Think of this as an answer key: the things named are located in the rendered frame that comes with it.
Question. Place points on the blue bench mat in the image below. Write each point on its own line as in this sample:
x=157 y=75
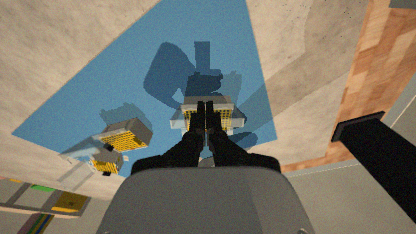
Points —
x=179 y=48

